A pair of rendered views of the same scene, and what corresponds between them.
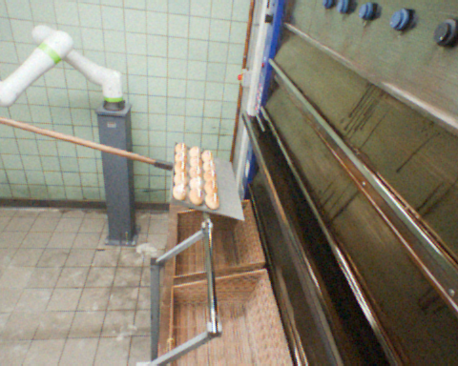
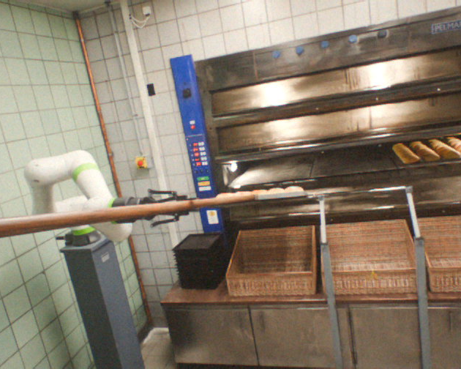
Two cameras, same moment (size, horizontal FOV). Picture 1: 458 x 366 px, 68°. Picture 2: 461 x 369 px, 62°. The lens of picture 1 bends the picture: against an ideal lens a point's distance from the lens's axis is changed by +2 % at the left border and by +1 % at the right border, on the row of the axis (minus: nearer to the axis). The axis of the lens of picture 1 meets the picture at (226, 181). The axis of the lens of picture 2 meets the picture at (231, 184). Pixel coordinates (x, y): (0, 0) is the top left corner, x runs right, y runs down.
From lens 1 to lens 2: 2.34 m
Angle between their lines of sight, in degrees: 61
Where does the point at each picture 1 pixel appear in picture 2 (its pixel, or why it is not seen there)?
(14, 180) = not seen: outside the picture
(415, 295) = (427, 105)
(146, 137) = (69, 293)
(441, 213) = (422, 73)
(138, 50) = not seen: hidden behind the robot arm
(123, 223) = not seen: outside the picture
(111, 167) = (116, 316)
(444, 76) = (388, 45)
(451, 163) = (410, 63)
